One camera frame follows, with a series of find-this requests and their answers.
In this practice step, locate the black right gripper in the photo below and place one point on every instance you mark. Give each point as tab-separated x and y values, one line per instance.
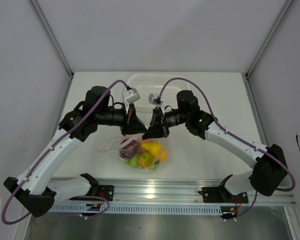
157	128

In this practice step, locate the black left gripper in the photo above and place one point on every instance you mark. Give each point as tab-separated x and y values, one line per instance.
134	125

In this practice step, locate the yellow lemon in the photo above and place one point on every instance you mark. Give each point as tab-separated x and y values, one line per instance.
152	147

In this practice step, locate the dark red apple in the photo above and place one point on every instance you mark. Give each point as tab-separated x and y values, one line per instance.
130	150

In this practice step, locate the clear zip top bag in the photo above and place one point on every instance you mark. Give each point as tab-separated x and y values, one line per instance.
137	153

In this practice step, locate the orange yellow fruit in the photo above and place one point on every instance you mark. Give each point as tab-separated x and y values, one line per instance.
163	154

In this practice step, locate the yellow mango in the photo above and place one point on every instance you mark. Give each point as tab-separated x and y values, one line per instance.
146	160

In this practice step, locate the green apple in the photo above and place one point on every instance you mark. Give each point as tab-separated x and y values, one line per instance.
133	162

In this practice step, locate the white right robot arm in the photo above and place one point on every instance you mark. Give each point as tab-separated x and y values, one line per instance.
267	163

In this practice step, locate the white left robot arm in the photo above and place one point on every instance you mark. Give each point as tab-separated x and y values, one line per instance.
32	188

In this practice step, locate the white plastic basket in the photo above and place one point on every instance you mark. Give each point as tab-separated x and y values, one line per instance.
146	84

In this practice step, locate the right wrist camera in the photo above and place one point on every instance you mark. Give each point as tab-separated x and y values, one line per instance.
154	99

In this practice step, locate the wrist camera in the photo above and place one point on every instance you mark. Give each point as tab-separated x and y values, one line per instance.
130	96
154	99

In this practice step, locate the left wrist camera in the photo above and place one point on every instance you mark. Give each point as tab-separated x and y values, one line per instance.
130	96

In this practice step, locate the aluminium mounting rail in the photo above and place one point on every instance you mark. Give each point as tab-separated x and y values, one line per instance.
178	192

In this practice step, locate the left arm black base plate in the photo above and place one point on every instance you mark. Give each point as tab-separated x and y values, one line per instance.
103	191

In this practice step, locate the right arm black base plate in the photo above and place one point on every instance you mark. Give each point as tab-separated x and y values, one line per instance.
221	195

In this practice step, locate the white slotted cable duct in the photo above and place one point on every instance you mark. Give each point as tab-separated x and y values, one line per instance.
120	208

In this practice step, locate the left aluminium frame post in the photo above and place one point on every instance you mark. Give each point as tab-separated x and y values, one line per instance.
42	19

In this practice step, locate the aluminium frame post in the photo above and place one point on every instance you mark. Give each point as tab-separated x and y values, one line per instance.
273	31
42	19

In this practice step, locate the right aluminium frame post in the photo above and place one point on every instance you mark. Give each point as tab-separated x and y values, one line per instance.
273	31

